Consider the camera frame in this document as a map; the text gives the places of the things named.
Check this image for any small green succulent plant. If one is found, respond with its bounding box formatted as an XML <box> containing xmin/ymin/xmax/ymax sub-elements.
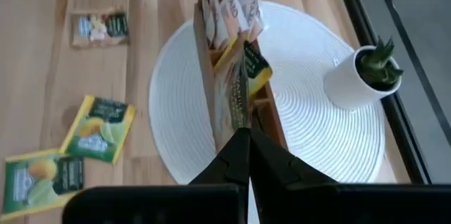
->
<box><xmin>356</xmin><ymin>37</ymin><xmax>405</xmax><ymax>89</ymax></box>

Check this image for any brown wooden compartment box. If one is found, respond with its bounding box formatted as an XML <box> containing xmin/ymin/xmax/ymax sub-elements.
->
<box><xmin>192</xmin><ymin>0</ymin><xmax>288</xmax><ymax>154</ymax></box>

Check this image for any green yellow tea bag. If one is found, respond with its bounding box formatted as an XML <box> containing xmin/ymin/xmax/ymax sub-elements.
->
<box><xmin>245</xmin><ymin>40</ymin><xmax>274</xmax><ymax>97</ymax></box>
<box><xmin>60</xmin><ymin>94</ymin><xmax>137</xmax><ymax>165</ymax></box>
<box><xmin>1</xmin><ymin>147</ymin><xmax>86</xmax><ymax>220</ymax></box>

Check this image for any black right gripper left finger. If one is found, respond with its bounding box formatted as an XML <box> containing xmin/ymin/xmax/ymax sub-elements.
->
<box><xmin>61</xmin><ymin>127</ymin><xmax>252</xmax><ymax>224</ymax></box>

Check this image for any small wooden tray with packets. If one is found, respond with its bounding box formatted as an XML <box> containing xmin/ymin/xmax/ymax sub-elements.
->
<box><xmin>72</xmin><ymin>11</ymin><xmax>130</xmax><ymax>47</ymax></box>

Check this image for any white orange Tazo tea bag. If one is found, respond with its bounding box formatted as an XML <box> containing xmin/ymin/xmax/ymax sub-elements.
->
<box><xmin>221</xmin><ymin>0</ymin><xmax>242</xmax><ymax>44</ymax></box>
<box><xmin>249</xmin><ymin>0</ymin><xmax>268</xmax><ymax>33</ymax></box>
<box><xmin>210</xmin><ymin>0</ymin><xmax>228</xmax><ymax>49</ymax></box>
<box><xmin>235</xmin><ymin>0</ymin><xmax>257</xmax><ymax>37</ymax></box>

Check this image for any black aluminium table frame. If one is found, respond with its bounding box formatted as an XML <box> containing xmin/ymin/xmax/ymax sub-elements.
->
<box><xmin>333</xmin><ymin>0</ymin><xmax>451</xmax><ymax>185</ymax></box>

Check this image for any white ceramic plant pot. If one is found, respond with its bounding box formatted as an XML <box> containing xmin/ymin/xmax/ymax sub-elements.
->
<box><xmin>323</xmin><ymin>44</ymin><xmax>402</xmax><ymax>111</ymax></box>

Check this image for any white round woven placemat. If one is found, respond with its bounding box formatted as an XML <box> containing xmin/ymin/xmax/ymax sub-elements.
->
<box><xmin>147</xmin><ymin>0</ymin><xmax>387</xmax><ymax>186</ymax></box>

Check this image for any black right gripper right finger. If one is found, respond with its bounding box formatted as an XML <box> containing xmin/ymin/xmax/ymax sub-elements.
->
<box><xmin>249</xmin><ymin>129</ymin><xmax>451</xmax><ymax>224</ymax></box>

